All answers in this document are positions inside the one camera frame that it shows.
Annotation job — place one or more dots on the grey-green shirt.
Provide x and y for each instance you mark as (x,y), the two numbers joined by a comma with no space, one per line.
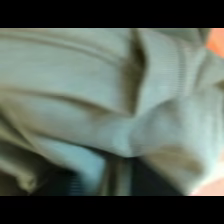
(83,66)

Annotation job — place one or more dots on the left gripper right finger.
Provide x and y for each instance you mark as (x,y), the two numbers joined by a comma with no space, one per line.
(148,180)

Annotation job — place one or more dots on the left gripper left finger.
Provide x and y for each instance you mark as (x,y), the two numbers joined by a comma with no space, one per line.
(87,176)

